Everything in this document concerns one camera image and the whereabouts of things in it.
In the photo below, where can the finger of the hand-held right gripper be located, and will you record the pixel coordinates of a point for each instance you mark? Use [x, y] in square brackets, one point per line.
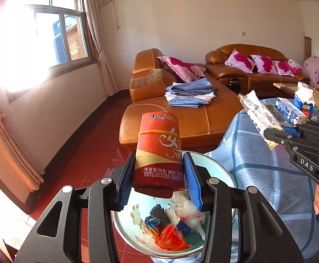
[318, 131]
[278, 137]

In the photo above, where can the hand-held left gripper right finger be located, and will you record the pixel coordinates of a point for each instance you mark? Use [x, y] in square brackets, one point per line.
[192, 182]

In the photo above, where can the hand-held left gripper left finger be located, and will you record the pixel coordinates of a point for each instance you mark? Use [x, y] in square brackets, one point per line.
[126, 183]

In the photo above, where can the white plastic bag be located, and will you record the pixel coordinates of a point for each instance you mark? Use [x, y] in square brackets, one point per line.
[186, 211]

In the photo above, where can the clear packet with dark snack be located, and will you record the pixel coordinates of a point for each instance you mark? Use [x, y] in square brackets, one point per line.
[275, 114]
[253, 109]

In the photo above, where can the enamel basin with giraffe print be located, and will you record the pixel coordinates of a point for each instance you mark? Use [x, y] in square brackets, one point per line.
[130, 224]

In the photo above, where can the red snack packet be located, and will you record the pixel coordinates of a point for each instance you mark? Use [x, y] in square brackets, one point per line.
[156, 153]

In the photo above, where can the dark grey foam net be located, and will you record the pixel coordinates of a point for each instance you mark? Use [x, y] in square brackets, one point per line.
[159, 213]

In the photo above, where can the blue orange wrapper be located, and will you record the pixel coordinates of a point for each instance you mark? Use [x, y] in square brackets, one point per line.
[151, 222]

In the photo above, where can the red plastic bag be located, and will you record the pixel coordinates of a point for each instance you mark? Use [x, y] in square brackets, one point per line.
[173, 237]

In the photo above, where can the blue gable top carton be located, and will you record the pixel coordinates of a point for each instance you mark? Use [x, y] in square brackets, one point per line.
[304, 106]

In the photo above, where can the white blue milk box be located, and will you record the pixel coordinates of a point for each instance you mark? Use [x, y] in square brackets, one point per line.
[288, 110]

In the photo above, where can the blue checked tablecloth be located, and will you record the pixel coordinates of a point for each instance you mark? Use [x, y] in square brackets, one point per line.
[258, 175]

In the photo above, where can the brown leather chaise sofa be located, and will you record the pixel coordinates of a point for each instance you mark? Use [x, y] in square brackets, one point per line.
[175, 126]

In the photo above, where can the pink cloth covered chair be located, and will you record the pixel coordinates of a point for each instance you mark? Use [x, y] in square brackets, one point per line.
[316, 67]

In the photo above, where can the pink floral pillow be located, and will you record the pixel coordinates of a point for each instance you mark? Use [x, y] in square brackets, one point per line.
[240, 60]
[296, 65]
[180, 67]
[264, 64]
[284, 68]

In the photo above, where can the blue checked folded sheet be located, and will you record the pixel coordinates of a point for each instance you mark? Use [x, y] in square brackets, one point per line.
[192, 86]
[188, 102]

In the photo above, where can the white folded cloth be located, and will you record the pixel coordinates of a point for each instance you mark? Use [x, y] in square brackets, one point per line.
[203, 96]

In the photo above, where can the beige curtain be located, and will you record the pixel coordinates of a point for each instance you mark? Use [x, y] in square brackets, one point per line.
[8, 142]
[99, 41]

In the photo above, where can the red paper window decoration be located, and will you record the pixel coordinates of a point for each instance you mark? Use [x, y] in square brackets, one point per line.
[73, 48]

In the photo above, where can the air conditioner pipe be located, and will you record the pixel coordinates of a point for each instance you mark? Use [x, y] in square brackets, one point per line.
[116, 13]

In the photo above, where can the sliding glass window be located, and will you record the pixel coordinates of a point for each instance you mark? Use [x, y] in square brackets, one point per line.
[55, 27]

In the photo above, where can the woven wall hanging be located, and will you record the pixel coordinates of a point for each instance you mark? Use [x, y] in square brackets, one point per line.
[308, 48]

